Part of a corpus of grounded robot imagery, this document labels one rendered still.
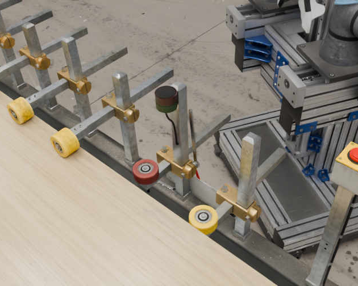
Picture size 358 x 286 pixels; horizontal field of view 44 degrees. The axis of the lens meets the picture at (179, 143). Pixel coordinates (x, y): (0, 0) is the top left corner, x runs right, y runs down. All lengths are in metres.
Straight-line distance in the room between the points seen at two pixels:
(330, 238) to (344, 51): 0.66
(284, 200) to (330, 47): 0.88
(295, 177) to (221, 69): 1.32
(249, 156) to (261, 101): 1.93
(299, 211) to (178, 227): 1.05
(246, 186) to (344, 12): 0.64
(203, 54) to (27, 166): 2.30
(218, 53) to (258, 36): 1.59
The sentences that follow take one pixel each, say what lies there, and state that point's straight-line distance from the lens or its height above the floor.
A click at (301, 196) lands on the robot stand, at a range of 2.22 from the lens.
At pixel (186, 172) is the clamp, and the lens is 1.39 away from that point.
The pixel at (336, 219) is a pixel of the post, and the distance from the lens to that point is 1.12.
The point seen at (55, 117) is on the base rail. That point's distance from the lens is 1.94.
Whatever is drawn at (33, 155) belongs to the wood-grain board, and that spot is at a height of 0.90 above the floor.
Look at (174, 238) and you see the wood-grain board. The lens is 1.19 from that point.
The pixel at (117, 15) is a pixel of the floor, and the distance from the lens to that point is 4.17.
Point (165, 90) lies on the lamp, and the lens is 1.19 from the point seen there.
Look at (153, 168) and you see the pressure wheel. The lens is 1.35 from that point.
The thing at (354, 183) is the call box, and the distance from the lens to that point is 0.99.
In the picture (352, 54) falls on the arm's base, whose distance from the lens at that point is 1.58.
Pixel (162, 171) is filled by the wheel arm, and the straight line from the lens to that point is 1.41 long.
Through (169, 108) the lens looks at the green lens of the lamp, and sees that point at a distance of 1.19.
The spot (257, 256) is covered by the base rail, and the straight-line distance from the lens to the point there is 1.41.
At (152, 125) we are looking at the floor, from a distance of 2.87.
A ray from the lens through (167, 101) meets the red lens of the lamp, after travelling 1.17.
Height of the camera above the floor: 1.89
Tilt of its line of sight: 44 degrees down
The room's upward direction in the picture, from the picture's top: 3 degrees counter-clockwise
